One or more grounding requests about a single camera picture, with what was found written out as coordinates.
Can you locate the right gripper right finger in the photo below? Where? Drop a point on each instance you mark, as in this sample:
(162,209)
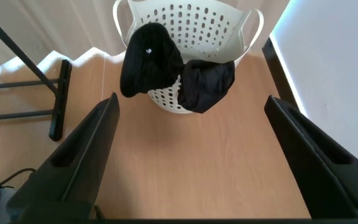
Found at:
(322,161)

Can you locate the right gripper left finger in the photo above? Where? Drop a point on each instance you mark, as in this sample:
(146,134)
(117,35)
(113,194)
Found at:
(73,161)

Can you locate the black garment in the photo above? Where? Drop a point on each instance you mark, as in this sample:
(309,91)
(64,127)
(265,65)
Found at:
(149,62)
(205,85)

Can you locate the black clothes rack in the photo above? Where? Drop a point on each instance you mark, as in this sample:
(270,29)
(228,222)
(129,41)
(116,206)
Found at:
(60,93)

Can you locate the white laundry basket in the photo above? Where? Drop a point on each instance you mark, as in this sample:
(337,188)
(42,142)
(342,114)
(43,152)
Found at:
(197,28)

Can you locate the beige curtain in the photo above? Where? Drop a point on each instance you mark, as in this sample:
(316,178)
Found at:
(73,25)

